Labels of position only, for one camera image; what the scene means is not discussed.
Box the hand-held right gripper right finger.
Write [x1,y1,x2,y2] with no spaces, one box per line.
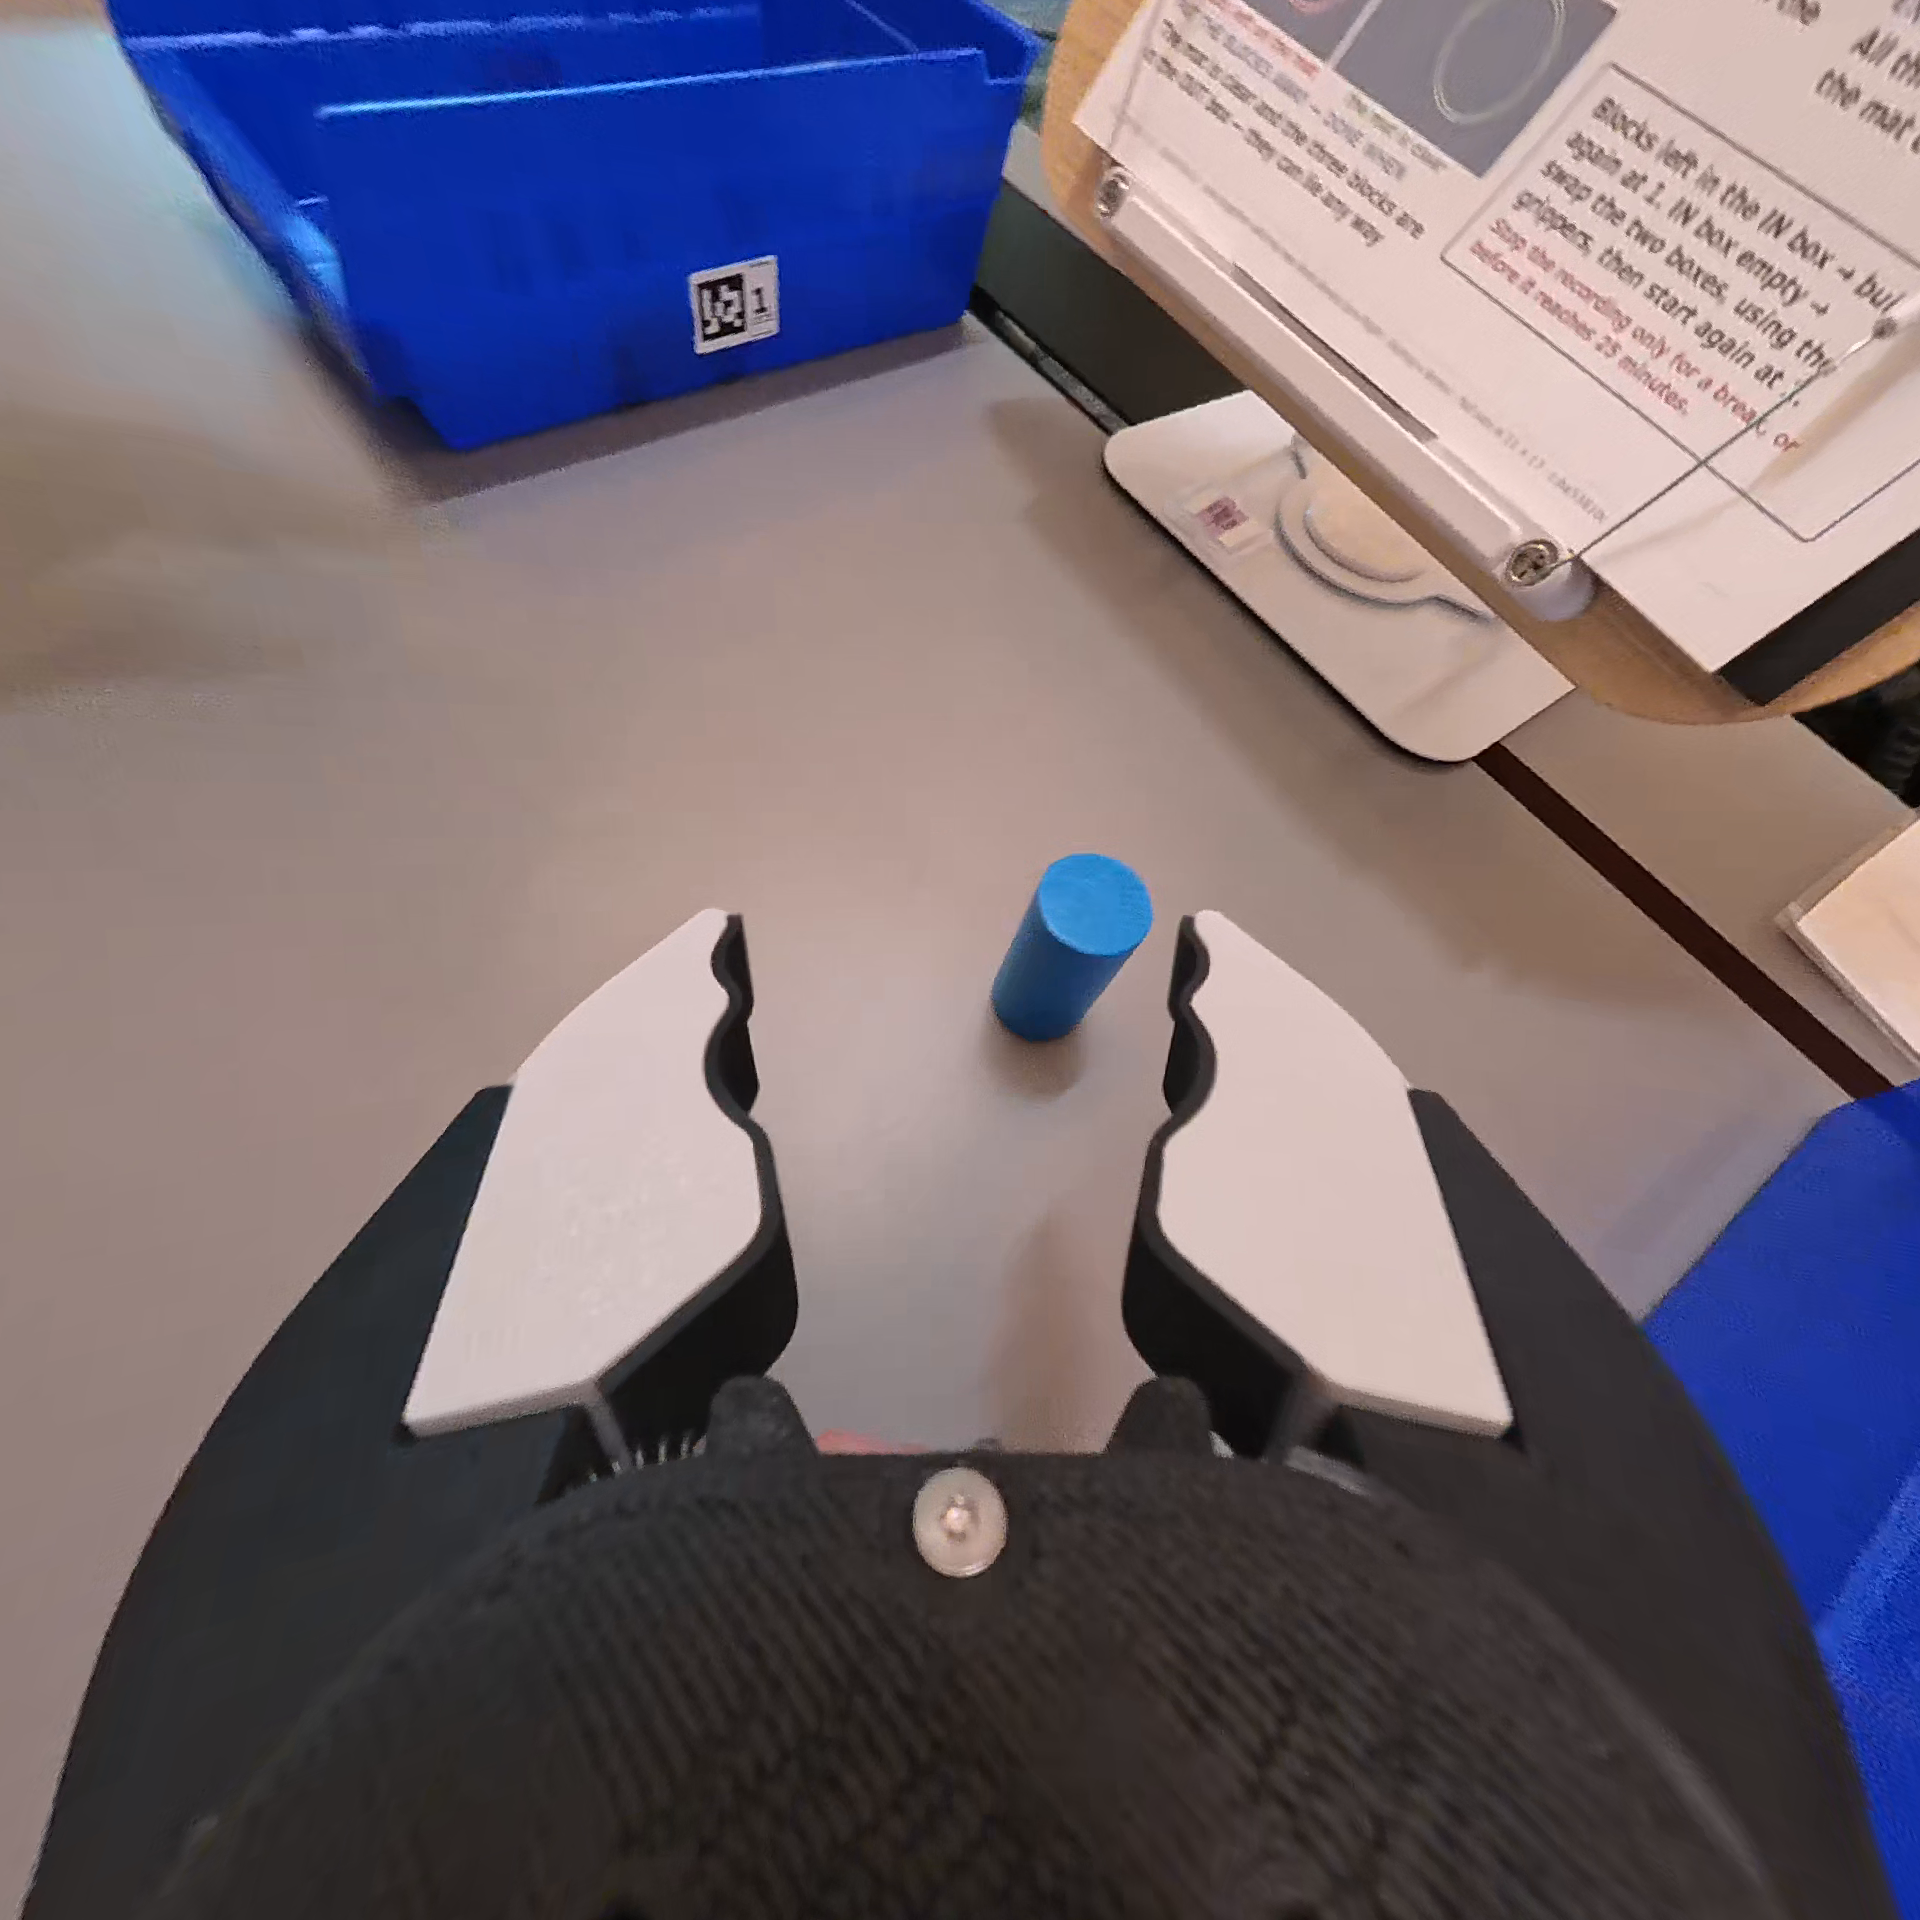
[1120,911,1516,1450]

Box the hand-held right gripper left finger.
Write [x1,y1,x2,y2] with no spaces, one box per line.
[393,911,806,1440]

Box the blue cylinder block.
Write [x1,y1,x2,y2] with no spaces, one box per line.
[989,854,1157,1043]

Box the plain blue plastic bin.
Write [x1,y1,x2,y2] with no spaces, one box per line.
[1643,1083,1920,1920]

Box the blue bin with printed tag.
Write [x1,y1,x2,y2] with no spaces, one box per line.
[104,0,1039,451]

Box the clear plastic packet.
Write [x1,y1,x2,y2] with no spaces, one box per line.
[1779,816,1920,1034]

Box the black backing board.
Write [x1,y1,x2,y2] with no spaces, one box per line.
[1715,596,1920,711]

